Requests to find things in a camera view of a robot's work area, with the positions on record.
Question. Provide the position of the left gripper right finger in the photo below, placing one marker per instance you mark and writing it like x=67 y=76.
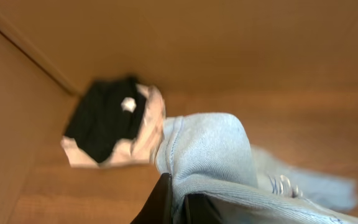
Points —
x=199 y=209

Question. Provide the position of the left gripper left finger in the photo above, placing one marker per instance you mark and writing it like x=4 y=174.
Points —
x=158 y=207

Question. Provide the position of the light blue printed t-shirt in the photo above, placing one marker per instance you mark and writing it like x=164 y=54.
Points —
x=209 y=153

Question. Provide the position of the folded beige garment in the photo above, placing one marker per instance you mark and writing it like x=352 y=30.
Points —
x=142 y=150

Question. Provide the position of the folded black garment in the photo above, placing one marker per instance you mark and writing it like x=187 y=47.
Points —
x=108 y=112

